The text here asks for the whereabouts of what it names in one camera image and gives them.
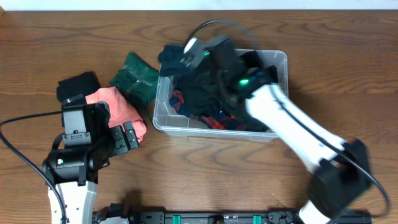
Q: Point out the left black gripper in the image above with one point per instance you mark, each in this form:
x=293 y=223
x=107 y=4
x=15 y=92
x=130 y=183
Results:
x=120 y=145

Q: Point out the salmon pink garment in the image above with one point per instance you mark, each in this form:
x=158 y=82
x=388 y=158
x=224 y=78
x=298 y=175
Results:
x=120 y=110

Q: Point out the black garment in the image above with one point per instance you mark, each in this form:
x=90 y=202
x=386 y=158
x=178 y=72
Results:
x=201 y=102
x=74 y=90

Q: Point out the red navy plaid shirt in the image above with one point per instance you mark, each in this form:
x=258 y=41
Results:
x=218 y=120

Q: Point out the dark navy garment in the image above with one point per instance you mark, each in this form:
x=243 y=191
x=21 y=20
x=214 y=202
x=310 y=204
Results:
x=171 y=62

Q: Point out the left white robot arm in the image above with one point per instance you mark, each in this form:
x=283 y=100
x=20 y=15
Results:
x=78 y=154

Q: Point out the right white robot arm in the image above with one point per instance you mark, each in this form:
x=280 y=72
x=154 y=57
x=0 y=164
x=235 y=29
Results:
x=340 y=169

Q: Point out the clear plastic storage container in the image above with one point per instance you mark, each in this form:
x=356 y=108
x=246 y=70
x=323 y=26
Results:
x=166 y=119

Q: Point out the dark green folded garment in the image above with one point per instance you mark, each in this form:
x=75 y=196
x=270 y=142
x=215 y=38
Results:
x=136 y=80

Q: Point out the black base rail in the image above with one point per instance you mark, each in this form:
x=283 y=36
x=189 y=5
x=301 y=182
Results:
x=118 y=213

